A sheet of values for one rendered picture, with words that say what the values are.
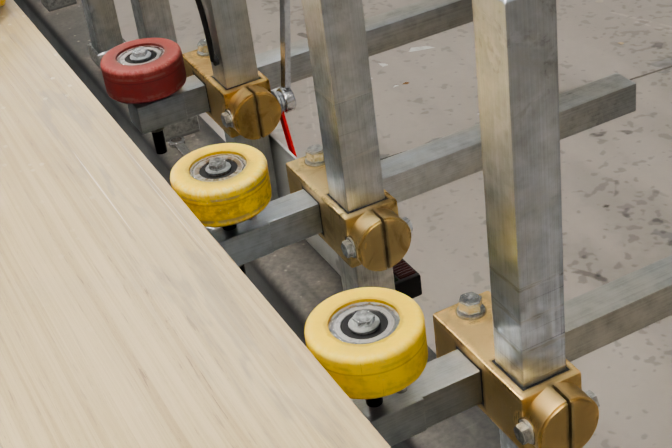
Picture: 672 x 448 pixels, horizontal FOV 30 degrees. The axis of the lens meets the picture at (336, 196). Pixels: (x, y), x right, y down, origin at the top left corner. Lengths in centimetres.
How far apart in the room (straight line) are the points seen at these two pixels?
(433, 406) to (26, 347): 28
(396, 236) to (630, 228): 151
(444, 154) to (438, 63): 207
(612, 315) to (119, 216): 39
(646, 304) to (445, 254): 152
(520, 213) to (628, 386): 139
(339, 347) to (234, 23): 48
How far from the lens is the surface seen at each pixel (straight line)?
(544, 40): 73
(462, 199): 262
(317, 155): 110
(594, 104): 119
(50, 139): 114
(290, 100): 123
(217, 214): 100
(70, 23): 190
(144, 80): 121
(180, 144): 149
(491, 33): 73
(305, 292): 121
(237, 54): 122
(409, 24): 135
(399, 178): 110
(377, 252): 103
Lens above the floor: 142
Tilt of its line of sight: 32 degrees down
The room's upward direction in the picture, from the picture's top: 8 degrees counter-clockwise
